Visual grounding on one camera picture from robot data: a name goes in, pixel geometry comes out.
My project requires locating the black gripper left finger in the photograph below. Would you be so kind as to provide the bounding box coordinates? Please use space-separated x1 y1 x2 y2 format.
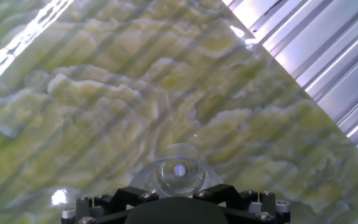
61 185 160 224

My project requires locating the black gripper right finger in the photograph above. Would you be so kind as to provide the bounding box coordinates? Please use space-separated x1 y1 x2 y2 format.
193 183 291 224

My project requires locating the clear glass cup with handle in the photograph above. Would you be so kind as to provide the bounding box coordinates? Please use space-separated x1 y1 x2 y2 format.
129 142 224 199

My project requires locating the green marble pattern mat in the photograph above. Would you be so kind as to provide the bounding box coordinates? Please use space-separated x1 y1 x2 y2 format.
0 0 358 224

